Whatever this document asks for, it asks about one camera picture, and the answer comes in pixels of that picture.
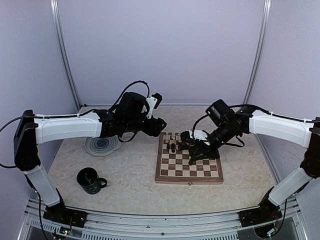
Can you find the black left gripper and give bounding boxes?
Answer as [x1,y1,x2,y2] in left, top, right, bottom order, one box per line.
[124,114,167,137]

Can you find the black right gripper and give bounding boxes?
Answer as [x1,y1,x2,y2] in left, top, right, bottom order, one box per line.
[190,121,239,160]

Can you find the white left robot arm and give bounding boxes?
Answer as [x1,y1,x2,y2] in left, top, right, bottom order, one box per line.
[13,109,167,223]

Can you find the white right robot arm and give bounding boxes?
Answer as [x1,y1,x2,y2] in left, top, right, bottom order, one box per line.
[181,99,320,226]

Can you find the wooden folding chess board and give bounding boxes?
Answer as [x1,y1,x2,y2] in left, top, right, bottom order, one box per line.
[154,131,225,185]

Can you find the white blue swirl plate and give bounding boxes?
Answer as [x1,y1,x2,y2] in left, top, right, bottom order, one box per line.
[84,136,121,157]

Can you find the dark green mug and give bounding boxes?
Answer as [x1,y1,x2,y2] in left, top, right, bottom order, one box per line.
[76,167,108,195]

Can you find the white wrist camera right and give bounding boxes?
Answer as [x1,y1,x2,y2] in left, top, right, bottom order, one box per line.
[180,129,209,145]

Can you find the aluminium frame rail front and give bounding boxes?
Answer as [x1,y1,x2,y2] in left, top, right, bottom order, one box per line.
[14,198,311,240]

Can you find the aluminium corner post left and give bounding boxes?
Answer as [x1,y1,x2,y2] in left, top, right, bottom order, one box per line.
[50,0,82,111]

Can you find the aluminium corner post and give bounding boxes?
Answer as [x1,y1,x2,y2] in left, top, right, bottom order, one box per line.
[242,0,272,104]
[50,0,82,111]

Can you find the aluminium corner post right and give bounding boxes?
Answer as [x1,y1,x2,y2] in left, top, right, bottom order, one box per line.
[242,0,272,104]

